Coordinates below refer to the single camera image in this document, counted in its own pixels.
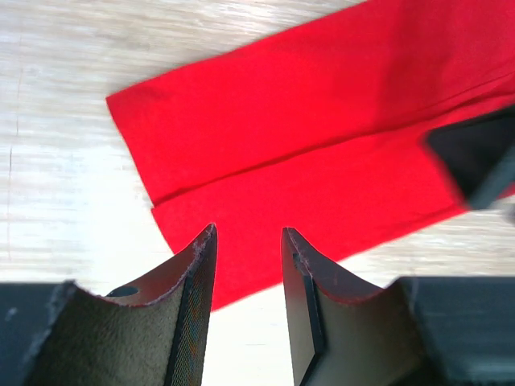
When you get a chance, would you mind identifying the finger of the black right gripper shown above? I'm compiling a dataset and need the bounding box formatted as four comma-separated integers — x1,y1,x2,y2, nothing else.
426,106,514,211

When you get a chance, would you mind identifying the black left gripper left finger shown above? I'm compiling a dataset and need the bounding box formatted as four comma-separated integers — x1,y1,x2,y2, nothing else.
23,224,217,385

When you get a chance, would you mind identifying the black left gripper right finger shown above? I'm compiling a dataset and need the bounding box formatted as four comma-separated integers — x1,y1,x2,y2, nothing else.
281,228,446,385

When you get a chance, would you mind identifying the red t shirt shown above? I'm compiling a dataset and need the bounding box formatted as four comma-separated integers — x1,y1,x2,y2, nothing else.
106,1,514,308

